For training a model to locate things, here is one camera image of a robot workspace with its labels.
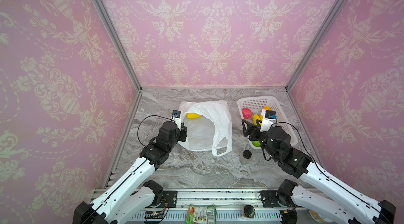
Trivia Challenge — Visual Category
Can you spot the pink red fruit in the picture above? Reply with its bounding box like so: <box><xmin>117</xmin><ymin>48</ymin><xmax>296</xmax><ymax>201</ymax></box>
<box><xmin>242</xmin><ymin>108</ymin><xmax>253</xmax><ymax>120</ymax></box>

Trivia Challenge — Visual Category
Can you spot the white plastic bag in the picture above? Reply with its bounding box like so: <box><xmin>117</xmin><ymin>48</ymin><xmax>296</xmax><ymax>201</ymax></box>
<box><xmin>179</xmin><ymin>100</ymin><xmax>233</xmax><ymax>157</ymax></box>

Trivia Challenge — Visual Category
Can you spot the green snack packet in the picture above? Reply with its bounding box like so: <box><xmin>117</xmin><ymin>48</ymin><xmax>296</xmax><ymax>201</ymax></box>
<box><xmin>185</xmin><ymin>205</ymin><xmax>217</xmax><ymax>224</ymax></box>

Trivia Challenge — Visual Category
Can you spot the yellow banana fruit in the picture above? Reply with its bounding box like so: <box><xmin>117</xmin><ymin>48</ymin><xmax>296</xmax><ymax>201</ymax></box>
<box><xmin>186</xmin><ymin>113</ymin><xmax>202</xmax><ymax>119</ymax></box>

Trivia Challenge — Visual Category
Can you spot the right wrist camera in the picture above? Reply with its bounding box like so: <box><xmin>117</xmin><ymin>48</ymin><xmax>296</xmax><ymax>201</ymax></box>
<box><xmin>260</xmin><ymin>109</ymin><xmax>277</xmax><ymax>132</ymax></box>

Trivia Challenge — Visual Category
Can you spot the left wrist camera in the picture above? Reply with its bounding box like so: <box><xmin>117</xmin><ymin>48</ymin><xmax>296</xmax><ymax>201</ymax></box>
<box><xmin>172</xmin><ymin>110</ymin><xmax>182</xmax><ymax>129</ymax></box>

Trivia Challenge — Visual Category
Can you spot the right aluminium corner post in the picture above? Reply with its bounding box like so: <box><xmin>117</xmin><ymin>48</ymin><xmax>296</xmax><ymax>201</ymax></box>
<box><xmin>285</xmin><ymin>0</ymin><xmax>348</xmax><ymax>93</ymax></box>

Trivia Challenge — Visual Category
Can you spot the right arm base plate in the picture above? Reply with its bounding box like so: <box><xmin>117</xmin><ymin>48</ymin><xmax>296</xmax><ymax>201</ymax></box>
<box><xmin>258</xmin><ymin>190</ymin><xmax>283</xmax><ymax>208</ymax></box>

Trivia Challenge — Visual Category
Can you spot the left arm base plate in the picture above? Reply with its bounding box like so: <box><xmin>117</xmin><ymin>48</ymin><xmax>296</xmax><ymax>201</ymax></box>
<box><xmin>150</xmin><ymin>190</ymin><xmax>178</xmax><ymax>208</ymax></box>

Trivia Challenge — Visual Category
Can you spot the tin can pull tab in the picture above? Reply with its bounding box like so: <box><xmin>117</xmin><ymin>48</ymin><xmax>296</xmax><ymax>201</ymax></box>
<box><xmin>309</xmin><ymin>210</ymin><xmax>324</xmax><ymax>223</ymax></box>

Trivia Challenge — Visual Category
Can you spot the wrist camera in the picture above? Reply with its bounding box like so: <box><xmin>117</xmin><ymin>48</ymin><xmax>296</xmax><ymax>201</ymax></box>
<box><xmin>172</xmin><ymin>110</ymin><xmax>182</xmax><ymax>129</ymax></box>
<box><xmin>260</xmin><ymin>109</ymin><xmax>277</xmax><ymax>132</ymax></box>

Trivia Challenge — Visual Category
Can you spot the aluminium front rail frame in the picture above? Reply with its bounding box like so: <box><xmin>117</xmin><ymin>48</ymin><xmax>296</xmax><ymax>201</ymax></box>
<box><xmin>89</xmin><ymin>188</ymin><xmax>360</xmax><ymax>224</ymax></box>

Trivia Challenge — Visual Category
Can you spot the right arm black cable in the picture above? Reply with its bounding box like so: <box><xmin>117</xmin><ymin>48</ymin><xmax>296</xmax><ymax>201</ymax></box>
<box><xmin>274</xmin><ymin>121</ymin><xmax>386</xmax><ymax>215</ymax></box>

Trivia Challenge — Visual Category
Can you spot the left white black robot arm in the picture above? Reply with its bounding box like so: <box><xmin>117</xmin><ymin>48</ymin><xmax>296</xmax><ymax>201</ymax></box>
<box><xmin>73</xmin><ymin>118</ymin><xmax>187</xmax><ymax>224</ymax></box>

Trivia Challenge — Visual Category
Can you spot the black lid jar front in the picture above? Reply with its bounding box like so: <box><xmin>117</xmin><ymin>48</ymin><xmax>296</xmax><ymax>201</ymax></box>
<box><xmin>242</xmin><ymin>205</ymin><xmax>256</xmax><ymax>219</ymax></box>

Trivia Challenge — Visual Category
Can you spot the aluminium corner post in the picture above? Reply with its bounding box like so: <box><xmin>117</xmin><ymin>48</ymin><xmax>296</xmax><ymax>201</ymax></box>
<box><xmin>285</xmin><ymin>0</ymin><xmax>348</xmax><ymax>93</ymax></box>
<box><xmin>78</xmin><ymin>0</ymin><xmax>142</xmax><ymax>91</ymax></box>

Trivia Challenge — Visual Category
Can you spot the white perforated plastic basket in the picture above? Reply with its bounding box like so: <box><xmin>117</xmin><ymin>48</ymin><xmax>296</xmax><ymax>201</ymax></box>
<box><xmin>237</xmin><ymin>96</ymin><xmax>298</xmax><ymax>146</ymax></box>

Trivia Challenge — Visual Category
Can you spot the clear jar black lid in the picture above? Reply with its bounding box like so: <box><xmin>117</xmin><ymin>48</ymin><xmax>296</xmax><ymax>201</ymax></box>
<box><xmin>239</xmin><ymin>150</ymin><xmax>252</xmax><ymax>165</ymax></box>

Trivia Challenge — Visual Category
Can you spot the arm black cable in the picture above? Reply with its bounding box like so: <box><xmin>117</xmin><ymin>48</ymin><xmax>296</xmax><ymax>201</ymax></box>
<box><xmin>274</xmin><ymin>121</ymin><xmax>386</xmax><ymax>215</ymax></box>
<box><xmin>137</xmin><ymin>115</ymin><xmax>173</xmax><ymax>148</ymax></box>

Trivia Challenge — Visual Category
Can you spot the left aluminium corner post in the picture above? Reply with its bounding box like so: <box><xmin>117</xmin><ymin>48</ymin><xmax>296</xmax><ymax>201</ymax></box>
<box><xmin>78</xmin><ymin>0</ymin><xmax>142</xmax><ymax>91</ymax></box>

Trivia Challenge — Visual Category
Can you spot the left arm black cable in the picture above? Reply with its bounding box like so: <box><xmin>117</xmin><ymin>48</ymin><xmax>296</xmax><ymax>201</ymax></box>
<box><xmin>137</xmin><ymin>115</ymin><xmax>173</xmax><ymax>148</ymax></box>

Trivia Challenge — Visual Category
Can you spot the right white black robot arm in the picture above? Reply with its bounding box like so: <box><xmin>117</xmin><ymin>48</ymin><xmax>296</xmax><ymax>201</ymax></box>
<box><xmin>242</xmin><ymin>120</ymin><xmax>396</xmax><ymax>224</ymax></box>

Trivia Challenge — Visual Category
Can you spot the green fruit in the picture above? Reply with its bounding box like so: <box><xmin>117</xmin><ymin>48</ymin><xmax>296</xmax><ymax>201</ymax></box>
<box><xmin>251</xmin><ymin>141</ymin><xmax>261</xmax><ymax>147</ymax></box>

